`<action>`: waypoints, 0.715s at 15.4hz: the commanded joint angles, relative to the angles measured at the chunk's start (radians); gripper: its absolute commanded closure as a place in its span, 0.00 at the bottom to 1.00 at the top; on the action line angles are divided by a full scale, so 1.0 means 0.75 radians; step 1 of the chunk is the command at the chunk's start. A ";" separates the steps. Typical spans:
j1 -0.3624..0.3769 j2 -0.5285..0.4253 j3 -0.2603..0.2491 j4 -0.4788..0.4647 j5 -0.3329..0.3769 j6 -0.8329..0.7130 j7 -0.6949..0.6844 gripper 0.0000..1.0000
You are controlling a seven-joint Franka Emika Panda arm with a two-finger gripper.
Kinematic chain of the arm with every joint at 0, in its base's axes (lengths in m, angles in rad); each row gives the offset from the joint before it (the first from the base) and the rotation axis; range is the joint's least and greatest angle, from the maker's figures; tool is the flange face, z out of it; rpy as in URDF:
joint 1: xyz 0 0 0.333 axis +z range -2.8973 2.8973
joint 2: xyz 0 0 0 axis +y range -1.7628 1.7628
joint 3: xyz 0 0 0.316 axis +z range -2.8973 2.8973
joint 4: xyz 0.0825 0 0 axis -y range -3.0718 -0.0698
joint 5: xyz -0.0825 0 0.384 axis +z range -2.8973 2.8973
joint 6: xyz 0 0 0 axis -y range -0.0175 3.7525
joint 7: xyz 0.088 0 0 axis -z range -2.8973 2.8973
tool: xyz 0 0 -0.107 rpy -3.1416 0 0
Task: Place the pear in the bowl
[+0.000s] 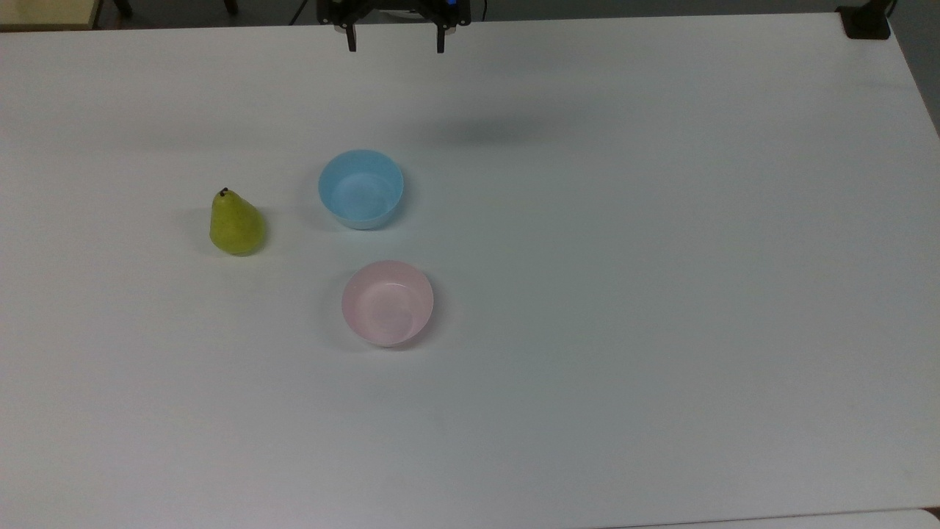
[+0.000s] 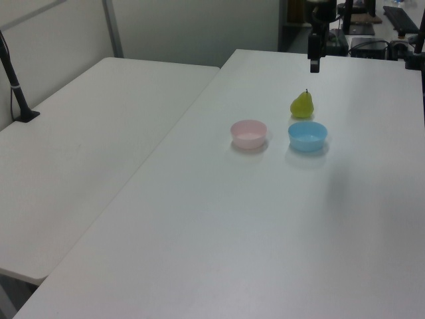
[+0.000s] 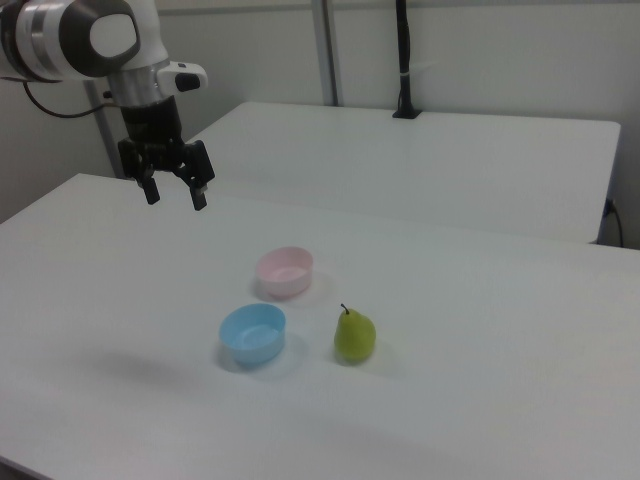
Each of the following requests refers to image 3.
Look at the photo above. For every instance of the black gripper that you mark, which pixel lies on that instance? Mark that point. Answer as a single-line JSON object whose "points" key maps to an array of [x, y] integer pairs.
{"points": [[150, 122]]}

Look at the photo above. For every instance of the yellow-green plastic cup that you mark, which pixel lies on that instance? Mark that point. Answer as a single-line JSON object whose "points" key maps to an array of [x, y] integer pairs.
{"points": [[355, 337]]}

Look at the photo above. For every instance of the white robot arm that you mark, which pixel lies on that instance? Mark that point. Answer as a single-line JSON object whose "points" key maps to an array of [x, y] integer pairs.
{"points": [[115, 35]]}

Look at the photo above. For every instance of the pink plastic bowl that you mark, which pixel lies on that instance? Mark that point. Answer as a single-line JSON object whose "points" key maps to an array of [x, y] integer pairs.
{"points": [[285, 272]]}

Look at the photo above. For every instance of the blue plastic bowl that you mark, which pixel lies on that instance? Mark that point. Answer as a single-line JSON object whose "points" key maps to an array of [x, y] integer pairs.
{"points": [[252, 335]]}

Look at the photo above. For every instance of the black pole with white band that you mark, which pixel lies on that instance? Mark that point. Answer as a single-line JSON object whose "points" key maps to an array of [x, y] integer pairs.
{"points": [[406, 60]]}

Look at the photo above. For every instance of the grey wall post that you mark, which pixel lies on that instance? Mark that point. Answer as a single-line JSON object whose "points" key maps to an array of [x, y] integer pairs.
{"points": [[102, 140]]}

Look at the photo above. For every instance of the grey partition post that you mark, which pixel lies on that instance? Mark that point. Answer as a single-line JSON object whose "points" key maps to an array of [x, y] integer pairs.
{"points": [[327, 50]]}

